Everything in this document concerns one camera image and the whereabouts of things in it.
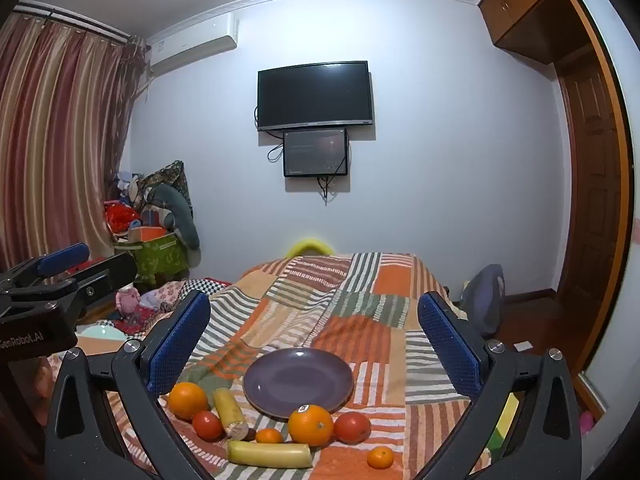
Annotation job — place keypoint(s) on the floral checkered quilt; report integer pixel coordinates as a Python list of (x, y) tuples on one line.
[(170, 292)]

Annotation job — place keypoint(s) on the pink plush toy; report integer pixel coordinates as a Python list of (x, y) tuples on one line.
[(127, 301)]

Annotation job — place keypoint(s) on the small tangerine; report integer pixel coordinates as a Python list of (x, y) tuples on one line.
[(269, 436), (380, 458)]

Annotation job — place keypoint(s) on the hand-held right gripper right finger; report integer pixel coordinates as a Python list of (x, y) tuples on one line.
[(450, 345)]

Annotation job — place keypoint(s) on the purple plate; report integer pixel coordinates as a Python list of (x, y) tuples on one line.
[(300, 380)]

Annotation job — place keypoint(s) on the white curtain rail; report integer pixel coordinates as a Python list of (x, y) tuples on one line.
[(65, 18)]

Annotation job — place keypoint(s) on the wooden overhead cabinet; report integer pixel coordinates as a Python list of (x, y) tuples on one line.
[(520, 5)]

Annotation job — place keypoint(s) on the large red tomato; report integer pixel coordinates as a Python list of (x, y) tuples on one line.
[(352, 427)]

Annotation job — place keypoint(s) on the pink object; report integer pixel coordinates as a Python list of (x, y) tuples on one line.
[(587, 421)]

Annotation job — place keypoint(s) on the large orange with sticker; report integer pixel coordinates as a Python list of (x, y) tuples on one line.
[(310, 429)]

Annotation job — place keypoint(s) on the dark red jujube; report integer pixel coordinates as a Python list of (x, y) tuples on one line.
[(250, 434)]

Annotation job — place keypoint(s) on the red bag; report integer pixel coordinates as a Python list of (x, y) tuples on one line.
[(120, 217)]

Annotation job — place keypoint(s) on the striped red curtain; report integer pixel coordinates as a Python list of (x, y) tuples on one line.
[(60, 135)]

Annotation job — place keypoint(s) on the colourful bed sheet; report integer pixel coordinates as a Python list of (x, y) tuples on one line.
[(507, 415)]

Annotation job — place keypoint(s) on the white air conditioner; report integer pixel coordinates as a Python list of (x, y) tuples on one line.
[(195, 45)]

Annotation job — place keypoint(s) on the white paper sheet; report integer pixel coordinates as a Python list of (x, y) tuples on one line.
[(524, 346)]

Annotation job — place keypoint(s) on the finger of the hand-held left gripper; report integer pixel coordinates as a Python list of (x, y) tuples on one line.
[(107, 275), (62, 256)]

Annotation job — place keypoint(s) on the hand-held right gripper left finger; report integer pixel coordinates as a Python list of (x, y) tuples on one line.
[(180, 342)]

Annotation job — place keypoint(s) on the small red tomato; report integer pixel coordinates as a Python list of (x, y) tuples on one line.
[(207, 426)]

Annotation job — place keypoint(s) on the light green basin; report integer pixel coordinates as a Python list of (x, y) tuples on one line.
[(100, 335)]

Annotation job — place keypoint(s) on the striped patchwork blanket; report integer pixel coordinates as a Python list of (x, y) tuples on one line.
[(360, 330)]

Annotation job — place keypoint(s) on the pile of clothes and boxes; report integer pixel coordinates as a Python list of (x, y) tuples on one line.
[(180, 215)]

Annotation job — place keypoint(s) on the small black monitor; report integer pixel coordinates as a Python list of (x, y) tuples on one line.
[(315, 152)]

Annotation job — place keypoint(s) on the plain large orange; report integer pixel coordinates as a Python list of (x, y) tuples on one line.
[(187, 400)]

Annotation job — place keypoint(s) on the orange box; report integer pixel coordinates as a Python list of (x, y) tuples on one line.
[(150, 234)]

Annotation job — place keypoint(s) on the black wall television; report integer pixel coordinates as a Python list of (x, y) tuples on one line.
[(315, 95)]

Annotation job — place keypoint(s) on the yellow green sugarcane piece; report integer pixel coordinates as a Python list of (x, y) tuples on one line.
[(227, 405), (270, 454)]

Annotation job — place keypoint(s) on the yellow curved object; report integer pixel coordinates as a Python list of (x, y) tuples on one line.
[(309, 246)]

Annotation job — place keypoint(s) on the dark patterned cushion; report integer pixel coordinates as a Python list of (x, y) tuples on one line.
[(175, 175)]

